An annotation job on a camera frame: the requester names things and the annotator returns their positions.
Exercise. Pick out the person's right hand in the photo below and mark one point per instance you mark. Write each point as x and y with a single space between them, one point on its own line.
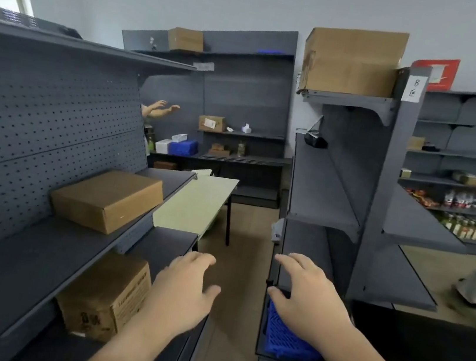
316 310

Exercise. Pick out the person's left hand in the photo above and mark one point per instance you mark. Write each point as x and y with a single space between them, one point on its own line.
176 298

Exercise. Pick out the printed brown carton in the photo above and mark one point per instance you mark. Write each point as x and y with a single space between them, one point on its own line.
99 300

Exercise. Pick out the brown cardboard box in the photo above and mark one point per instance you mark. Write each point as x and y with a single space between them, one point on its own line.
106 198

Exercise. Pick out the brown box white label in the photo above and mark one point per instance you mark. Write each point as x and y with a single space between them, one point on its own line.
211 123

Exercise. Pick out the grey metal pegboard shelf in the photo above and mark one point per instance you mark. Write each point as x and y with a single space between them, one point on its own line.
30 111

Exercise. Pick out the red box white label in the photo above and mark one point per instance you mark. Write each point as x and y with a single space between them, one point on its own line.
443 75

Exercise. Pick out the blue plastic crate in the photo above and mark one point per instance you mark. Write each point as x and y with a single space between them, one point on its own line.
289 342

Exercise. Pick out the small beige table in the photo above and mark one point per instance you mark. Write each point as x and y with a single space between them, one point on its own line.
194 203

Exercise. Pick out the small blue crate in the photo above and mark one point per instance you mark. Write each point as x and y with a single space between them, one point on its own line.
184 148

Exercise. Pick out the small white carton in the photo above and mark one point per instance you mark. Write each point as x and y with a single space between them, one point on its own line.
163 146

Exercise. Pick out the small brown jar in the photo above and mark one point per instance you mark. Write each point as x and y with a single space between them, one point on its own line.
241 149

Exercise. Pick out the row of yellow bottles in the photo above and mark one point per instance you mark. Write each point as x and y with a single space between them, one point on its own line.
465 227

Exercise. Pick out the black handheld device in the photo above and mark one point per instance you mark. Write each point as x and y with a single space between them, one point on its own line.
315 139

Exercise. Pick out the small white object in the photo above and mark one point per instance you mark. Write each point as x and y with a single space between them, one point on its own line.
246 129

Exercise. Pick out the tiny brown carton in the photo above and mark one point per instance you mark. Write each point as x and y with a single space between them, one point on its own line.
415 143

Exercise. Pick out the white handwritten paper sign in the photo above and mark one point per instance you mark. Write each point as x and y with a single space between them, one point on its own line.
413 88

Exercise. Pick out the wide brown cardboard carton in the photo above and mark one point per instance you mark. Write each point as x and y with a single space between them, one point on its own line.
349 61

